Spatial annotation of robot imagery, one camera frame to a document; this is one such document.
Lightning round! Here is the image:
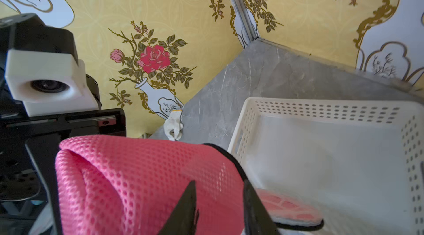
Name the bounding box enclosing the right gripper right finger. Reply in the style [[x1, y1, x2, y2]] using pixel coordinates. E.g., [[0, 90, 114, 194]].
[[243, 180, 280, 235]]

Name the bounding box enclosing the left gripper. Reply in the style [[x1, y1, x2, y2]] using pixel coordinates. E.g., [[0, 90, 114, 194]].
[[1, 78, 127, 235]]

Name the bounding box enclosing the white crumpled cloth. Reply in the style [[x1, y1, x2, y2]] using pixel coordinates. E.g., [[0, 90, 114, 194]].
[[163, 109, 183, 141]]

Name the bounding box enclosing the white plastic basket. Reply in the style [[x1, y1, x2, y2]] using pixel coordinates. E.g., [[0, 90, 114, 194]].
[[228, 98, 424, 235]]

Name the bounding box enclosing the pink mesh laundry bag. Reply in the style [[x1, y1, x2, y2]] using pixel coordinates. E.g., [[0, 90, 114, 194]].
[[55, 135, 244, 235]]

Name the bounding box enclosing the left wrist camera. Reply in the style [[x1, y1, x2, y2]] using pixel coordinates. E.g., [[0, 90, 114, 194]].
[[1, 14, 101, 118]]

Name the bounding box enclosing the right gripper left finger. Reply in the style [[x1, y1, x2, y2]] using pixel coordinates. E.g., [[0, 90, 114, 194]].
[[159, 180, 198, 235]]

